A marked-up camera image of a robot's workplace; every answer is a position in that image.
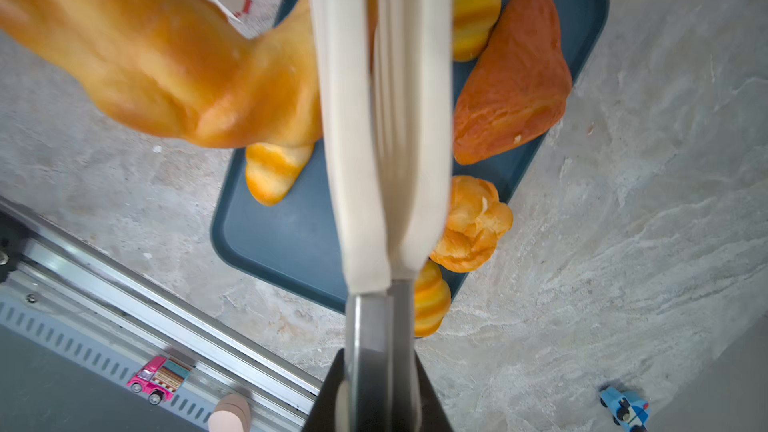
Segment yellow croissant tray corner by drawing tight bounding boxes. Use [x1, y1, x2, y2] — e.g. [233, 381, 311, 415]
[414, 260, 451, 338]

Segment round flaky bun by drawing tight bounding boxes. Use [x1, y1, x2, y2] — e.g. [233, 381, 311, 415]
[429, 175, 514, 273]

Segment long yellow striped croissant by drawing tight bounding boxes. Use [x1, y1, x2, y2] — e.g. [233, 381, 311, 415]
[244, 143, 314, 207]

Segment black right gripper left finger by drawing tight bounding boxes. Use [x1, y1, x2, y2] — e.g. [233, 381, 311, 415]
[302, 349, 345, 432]

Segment steel tongs cream tips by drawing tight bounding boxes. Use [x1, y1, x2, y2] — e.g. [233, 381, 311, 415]
[309, 0, 453, 431]

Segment ring donut bread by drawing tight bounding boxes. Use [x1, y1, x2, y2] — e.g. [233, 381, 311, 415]
[1, 0, 322, 148]

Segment pink oval toy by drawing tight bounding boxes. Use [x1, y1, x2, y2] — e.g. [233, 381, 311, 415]
[208, 394, 252, 432]

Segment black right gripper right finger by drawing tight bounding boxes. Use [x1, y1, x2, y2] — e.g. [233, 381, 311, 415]
[415, 355, 453, 432]

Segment blue toy police car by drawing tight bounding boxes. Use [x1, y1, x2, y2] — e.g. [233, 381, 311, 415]
[599, 386, 650, 432]

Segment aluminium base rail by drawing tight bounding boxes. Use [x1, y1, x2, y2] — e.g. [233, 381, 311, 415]
[1, 200, 320, 431]

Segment orange triangular bread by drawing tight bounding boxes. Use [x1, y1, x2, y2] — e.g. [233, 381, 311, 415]
[453, 0, 573, 165]

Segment pink toy truck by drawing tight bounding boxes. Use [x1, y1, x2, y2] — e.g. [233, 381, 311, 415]
[126, 355, 192, 406]

